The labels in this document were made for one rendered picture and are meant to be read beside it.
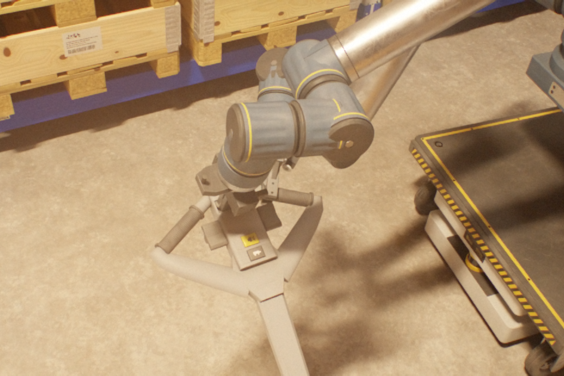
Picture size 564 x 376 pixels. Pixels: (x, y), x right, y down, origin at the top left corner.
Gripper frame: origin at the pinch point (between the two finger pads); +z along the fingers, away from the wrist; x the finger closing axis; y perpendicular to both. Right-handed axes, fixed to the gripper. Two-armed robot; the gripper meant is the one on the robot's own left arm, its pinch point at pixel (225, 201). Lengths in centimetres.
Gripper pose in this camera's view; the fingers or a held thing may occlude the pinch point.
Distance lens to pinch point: 163.0
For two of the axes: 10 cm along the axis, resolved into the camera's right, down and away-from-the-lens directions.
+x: -4.0, -8.7, 2.9
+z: -2.4, 4.1, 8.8
